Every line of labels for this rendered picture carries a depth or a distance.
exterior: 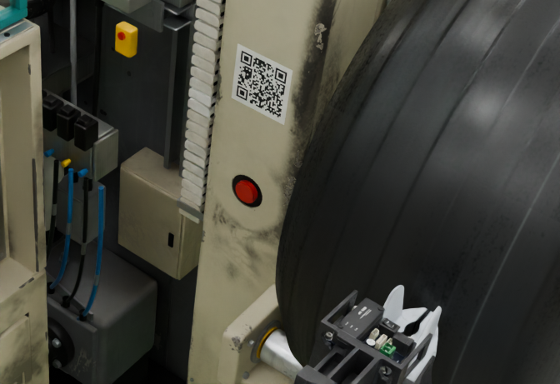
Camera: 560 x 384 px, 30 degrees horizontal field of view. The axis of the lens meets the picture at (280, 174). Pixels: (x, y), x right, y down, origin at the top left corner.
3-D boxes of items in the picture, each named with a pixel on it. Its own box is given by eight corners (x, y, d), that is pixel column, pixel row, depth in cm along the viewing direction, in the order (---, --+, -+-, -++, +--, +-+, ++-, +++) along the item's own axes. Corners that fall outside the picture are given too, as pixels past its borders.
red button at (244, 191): (233, 196, 129) (235, 178, 127) (242, 190, 130) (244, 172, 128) (252, 207, 128) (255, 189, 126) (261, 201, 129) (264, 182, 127)
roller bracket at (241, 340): (215, 382, 131) (222, 330, 125) (376, 222, 158) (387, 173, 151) (236, 396, 130) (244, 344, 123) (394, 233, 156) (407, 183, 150)
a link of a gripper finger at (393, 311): (442, 271, 88) (392, 324, 81) (424, 323, 91) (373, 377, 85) (411, 254, 89) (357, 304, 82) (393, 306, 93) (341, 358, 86)
